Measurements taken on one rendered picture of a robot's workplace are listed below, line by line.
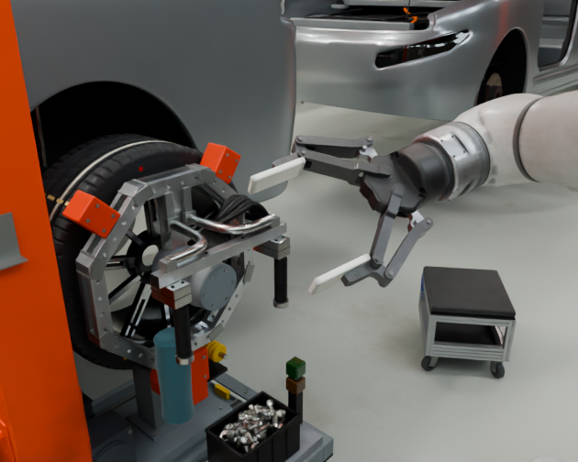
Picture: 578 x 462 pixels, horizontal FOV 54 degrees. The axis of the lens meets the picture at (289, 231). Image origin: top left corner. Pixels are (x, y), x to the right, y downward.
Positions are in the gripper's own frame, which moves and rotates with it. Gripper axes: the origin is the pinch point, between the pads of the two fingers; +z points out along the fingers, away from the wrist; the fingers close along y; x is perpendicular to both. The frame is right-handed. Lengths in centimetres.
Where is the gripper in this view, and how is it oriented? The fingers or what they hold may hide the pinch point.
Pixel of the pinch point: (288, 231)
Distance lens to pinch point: 62.0
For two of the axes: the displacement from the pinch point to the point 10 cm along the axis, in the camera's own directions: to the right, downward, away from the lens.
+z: -8.4, 3.7, -4.0
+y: 5.0, 8.0, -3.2
